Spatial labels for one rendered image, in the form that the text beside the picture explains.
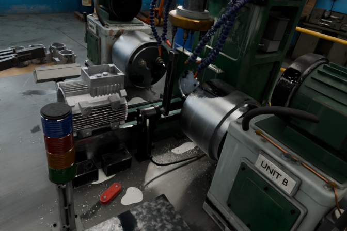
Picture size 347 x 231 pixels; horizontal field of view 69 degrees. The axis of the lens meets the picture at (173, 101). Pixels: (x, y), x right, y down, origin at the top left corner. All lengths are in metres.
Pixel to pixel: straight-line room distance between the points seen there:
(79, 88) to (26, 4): 5.67
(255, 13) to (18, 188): 1.04
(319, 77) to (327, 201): 0.26
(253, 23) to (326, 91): 0.52
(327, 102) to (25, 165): 0.96
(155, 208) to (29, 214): 0.39
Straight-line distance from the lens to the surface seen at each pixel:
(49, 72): 1.10
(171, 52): 0.86
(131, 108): 1.13
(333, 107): 0.58
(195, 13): 0.98
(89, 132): 0.91
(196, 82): 1.12
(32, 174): 1.04
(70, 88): 0.89
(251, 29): 1.08
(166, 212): 0.76
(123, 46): 1.27
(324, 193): 0.62
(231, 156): 0.74
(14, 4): 6.45
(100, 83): 0.88
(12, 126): 1.28
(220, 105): 0.81
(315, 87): 0.64
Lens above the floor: 1.53
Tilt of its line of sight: 30 degrees down
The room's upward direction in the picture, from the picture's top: 9 degrees clockwise
